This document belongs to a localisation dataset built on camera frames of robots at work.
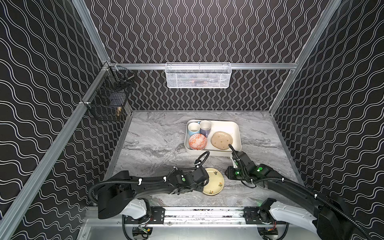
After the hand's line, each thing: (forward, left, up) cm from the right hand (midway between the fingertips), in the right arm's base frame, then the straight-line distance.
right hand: (227, 173), depth 83 cm
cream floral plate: (-3, +6, -5) cm, 8 cm away
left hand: (-5, +13, +1) cm, 14 cm away
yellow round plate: (+26, 0, -5) cm, 27 cm away
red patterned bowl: (+21, +17, 0) cm, 27 cm away
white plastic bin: (+35, -7, -2) cm, 36 cm away
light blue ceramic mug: (+31, +19, +2) cm, 37 cm away
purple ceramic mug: (+34, +11, -2) cm, 36 cm away
